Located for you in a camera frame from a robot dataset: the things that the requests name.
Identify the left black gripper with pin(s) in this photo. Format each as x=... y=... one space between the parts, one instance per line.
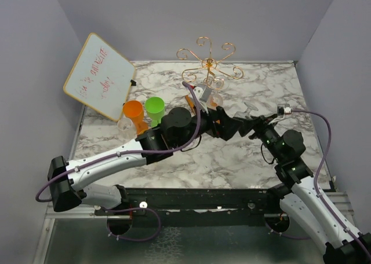
x=228 y=126

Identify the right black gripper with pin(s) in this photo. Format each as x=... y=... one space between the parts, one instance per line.
x=258 y=123

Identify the clear round wine glass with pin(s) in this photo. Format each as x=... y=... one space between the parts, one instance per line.
x=217 y=85

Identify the clear patterned stemmed glass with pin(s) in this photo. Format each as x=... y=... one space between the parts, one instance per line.
x=246 y=114

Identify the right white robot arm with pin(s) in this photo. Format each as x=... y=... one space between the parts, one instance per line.
x=336 y=237

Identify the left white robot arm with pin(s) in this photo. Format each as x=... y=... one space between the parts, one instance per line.
x=70 y=182

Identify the green plastic goblet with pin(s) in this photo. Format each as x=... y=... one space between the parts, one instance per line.
x=155 y=108

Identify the orange plastic goblet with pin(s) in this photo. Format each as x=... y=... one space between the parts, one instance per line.
x=134 y=110

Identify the clear glass near whiteboard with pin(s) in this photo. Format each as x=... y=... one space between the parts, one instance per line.
x=127 y=128

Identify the white framed whiteboard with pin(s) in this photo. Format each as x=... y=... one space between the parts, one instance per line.
x=100 y=78

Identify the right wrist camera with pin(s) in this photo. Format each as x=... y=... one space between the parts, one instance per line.
x=284 y=109

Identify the gold wire wine glass rack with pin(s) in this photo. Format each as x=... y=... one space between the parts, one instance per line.
x=208 y=64

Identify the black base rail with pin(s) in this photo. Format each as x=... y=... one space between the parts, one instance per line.
x=147 y=207

